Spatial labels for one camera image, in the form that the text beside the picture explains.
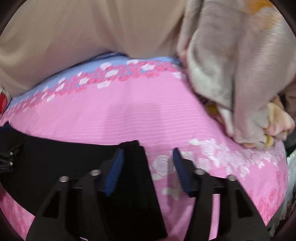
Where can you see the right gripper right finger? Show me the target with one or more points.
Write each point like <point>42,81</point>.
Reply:
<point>239,219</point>

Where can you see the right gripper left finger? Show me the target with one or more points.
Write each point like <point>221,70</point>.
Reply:
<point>71,211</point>

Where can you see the pink rose bedsheet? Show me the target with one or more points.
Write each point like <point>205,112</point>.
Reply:
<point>113,99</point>

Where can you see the white cartoon face pillow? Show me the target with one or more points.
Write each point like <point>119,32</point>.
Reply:
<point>5,99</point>

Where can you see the beige quilt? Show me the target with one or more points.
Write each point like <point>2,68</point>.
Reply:
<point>41,38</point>

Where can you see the floral crumpled blanket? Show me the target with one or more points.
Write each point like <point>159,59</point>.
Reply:
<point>239,56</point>

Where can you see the black pants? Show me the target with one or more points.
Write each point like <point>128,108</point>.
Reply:
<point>131,212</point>

